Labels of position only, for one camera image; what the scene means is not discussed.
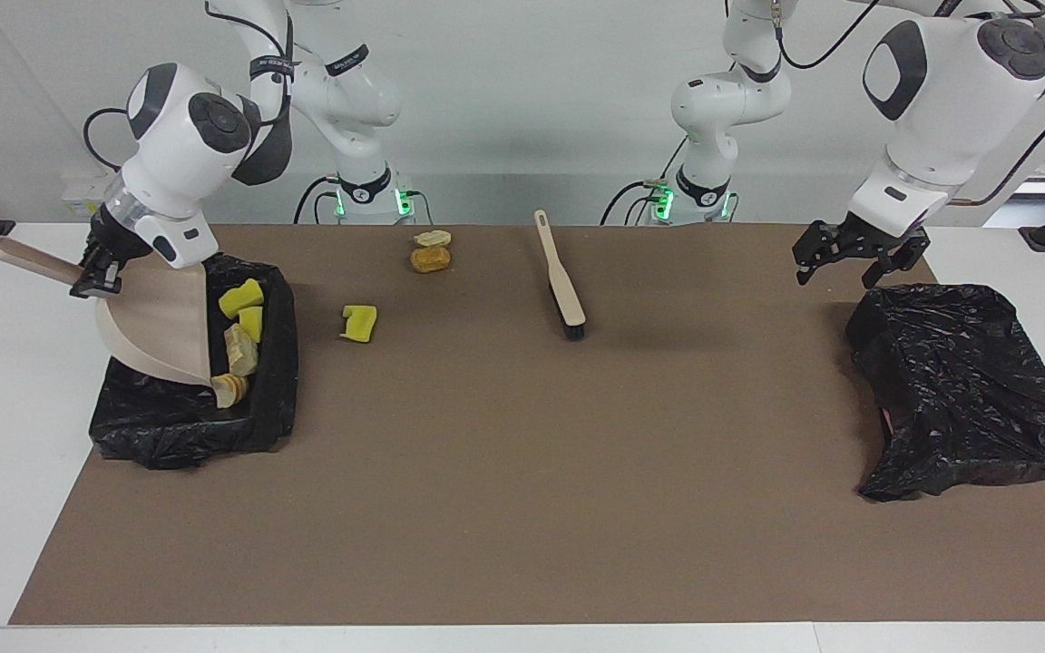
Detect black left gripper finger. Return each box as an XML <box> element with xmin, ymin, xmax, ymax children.
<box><xmin>793</xmin><ymin>222</ymin><xmax>850</xmax><ymax>287</ymax></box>
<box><xmin>863</xmin><ymin>231</ymin><xmax>930</xmax><ymax>289</ymax></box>

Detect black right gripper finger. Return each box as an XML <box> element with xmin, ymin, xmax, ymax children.
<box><xmin>69</xmin><ymin>257</ymin><xmax>124</xmax><ymax>300</ymax></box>

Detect beige plastic dustpan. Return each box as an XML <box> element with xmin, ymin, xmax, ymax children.
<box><xmin>0</xmin><ymin>236</ymin><xmax>215</xmax><ymax>386</ymax></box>

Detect beige foam chunk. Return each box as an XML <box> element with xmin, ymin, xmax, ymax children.
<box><xmin>223</xmin><ymin>325</ymin><xmax>260</xmax><ymax>377</ymax></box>
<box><xmin>211</xmin><ymin>372</ymin><xmax>251</xmax><ymax>409</ymax></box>

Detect beige hand brush black bristles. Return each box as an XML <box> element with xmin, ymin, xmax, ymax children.
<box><xmin>533</xmin><ymin>210</ymin><xmax>587</xmax><ymax>341</ymax></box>

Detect open black bag lined bin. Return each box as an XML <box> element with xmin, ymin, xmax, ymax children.
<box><xmin>89</xmin><ymin>252</ymin><xmax>298</xmax><ymax>470</ymax></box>

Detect crumpled black garbage bag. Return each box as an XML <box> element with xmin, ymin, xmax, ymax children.
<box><xmin>845</xmin><ymin>283</ymin><xmax>1045</xmax><ymax>502</ymax></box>

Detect brown table mat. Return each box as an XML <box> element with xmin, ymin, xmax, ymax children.
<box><xmin>8</xmin><ymin>224</ymin><xmax>1045</xmax><ymax>627</ymax></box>

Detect white wall power strip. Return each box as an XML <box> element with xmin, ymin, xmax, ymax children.
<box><xmin>63</xmin><ymin>177</ymin><xmax>124</xmax><ymax>219</ymax></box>

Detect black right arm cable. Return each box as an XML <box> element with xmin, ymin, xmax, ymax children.
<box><xmin>83</xmin><ymin>0</ymin><xmax>297</xmax><ymax>173</ymax></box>

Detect black base power cable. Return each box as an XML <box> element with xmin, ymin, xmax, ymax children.
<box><xmin>294</xmin><ymin>175</ymin><xmax>342</xmax><ymax>226</ymax></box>
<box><xmin>601</xmin><ymin>179</ymin><xmax>669</xmax><ymax>226</ymax></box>

